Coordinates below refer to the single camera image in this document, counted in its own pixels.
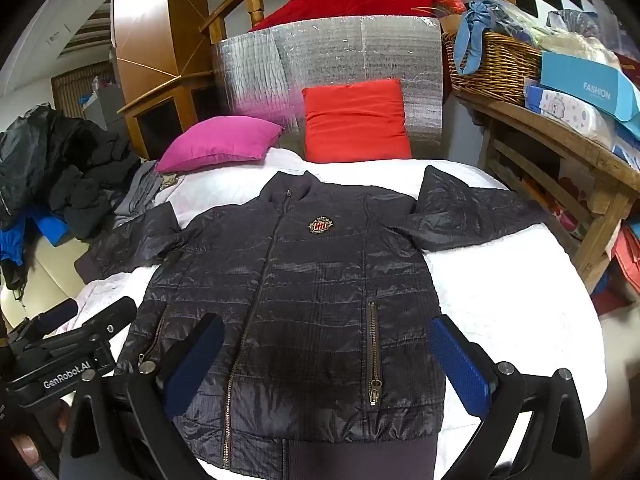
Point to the person's left hand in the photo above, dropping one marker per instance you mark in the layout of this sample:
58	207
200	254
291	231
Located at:
22	447

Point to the blue garment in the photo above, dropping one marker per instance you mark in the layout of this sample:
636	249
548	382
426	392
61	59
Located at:
50	227

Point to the printed white packet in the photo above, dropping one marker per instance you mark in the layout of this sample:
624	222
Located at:
570	115

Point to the blue cloth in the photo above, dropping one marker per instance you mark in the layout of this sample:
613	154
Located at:
472	25

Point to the magenta pillow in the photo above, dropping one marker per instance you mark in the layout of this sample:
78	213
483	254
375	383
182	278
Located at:
220	142

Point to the white plush blanket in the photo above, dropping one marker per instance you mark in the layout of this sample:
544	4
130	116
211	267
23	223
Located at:
500	285

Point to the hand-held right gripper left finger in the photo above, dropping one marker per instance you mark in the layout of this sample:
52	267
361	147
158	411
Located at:
197	360

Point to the grey plastic bag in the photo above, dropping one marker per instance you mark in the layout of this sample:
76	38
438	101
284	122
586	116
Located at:
575	22

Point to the grey garment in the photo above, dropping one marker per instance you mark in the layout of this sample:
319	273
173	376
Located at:
140	187

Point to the beige sofa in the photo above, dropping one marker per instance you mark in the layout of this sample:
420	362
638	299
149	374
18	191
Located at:
50	270

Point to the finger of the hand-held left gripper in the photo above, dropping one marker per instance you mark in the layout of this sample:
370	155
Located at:
55	316
112	312

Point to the cream fluffy fabric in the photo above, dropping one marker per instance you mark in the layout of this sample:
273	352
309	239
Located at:
575	47

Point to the red pillow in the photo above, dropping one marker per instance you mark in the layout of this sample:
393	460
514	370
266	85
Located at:
355	120

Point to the wicker basket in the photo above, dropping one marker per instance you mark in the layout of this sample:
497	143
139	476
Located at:
495	67

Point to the silver foil mat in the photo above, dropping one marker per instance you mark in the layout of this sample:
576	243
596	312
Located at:
325	55

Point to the black puffer jacket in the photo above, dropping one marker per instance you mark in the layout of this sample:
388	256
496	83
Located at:
310	285

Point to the blue cardboard box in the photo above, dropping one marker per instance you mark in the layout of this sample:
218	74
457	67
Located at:
585	82

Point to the red bag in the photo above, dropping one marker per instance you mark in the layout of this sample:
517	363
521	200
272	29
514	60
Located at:
625	265

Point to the pile of dark clothes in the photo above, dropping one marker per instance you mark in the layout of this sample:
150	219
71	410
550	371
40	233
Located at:
60	160

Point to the wooden side table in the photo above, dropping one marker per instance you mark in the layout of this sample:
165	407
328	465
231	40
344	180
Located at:
595	160

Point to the wooden cabinet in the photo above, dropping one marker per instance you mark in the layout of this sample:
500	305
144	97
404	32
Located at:
150	25

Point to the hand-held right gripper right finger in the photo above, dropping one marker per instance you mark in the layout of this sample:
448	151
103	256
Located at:
457	365

